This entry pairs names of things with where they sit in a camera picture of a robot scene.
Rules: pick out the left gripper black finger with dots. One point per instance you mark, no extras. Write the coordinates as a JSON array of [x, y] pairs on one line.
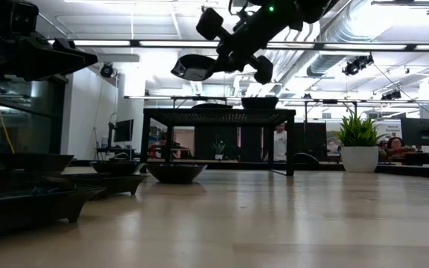
[[69, 63], [39, 46]]

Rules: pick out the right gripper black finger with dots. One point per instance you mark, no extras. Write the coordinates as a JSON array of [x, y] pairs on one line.
[[223, 56], [225, 69]]

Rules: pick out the black wavy mini plate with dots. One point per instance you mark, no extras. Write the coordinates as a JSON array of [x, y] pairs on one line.
[[117, 167], [260, 105], [260, 98], [177, 174], [35, 164]]

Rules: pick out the black square mini plate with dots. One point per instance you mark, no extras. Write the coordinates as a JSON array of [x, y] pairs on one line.
[[32, 208], [106, 183]]

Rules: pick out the black perforated metal rack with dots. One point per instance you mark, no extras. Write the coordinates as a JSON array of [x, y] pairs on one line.
[[218, 117]]

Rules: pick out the long overhead light bar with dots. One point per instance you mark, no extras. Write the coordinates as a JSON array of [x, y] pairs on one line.
[[143, 44]]

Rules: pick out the small potted plant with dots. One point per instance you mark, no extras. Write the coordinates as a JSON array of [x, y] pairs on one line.
[[219, 149]]

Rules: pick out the black computer monitor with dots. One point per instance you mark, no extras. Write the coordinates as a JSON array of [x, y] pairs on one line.
[[421, 132], [124, 131]]

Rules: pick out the person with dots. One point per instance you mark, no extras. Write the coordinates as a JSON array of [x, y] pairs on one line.
[[157, 152], [395, 143], [279, 143]]

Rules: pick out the black office desk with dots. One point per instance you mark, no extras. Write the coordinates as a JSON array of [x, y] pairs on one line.
[[104, 149]]

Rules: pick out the green plant in white pot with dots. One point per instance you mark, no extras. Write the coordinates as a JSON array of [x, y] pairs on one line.
[[358, 141]]

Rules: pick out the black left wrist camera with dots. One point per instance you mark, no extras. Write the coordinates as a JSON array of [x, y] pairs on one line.
[[9, 16]]

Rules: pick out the white wall sign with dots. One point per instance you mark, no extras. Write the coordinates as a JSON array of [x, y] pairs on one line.
[[392, 130]]

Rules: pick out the black aluminium table frame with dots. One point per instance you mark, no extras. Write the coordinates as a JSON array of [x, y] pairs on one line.
[[415, 172]]

